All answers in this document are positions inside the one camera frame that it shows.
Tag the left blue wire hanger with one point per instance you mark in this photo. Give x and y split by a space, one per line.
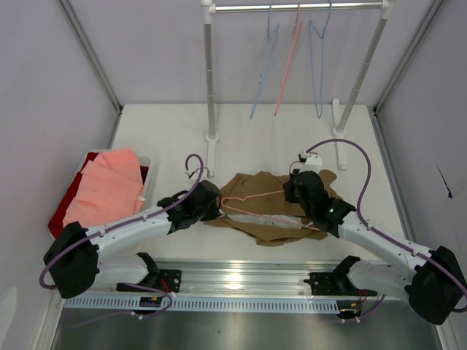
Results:
271 39

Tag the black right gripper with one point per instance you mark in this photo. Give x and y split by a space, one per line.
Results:
292 186

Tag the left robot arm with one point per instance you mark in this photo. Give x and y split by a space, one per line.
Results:
83 258

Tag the tan brown skirt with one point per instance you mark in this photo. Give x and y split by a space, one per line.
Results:
268 235

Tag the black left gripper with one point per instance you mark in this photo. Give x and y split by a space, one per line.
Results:
212 214

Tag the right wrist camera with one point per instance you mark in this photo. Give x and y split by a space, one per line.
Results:
310 161

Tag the right aluminium frame post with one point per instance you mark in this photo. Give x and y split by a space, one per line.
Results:
428 20

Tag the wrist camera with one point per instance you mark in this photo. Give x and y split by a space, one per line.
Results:
204 173
310 161

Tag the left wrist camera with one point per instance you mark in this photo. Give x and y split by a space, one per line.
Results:
204 173

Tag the left aluminium frame post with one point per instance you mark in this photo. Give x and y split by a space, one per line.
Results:
86 46

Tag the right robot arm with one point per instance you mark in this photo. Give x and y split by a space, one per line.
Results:
429 280

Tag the pink wire hanger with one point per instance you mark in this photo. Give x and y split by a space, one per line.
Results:
290 56
261 200

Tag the perforated cable tray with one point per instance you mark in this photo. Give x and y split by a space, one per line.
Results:
221 304

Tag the red folded garment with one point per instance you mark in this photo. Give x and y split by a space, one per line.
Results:
55 224

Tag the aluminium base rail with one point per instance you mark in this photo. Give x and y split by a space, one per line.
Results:
245 279

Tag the pink folded garment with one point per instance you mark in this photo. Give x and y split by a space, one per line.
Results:
75 213

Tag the aluminium frame post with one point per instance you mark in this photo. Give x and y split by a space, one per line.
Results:
428 20
86 46

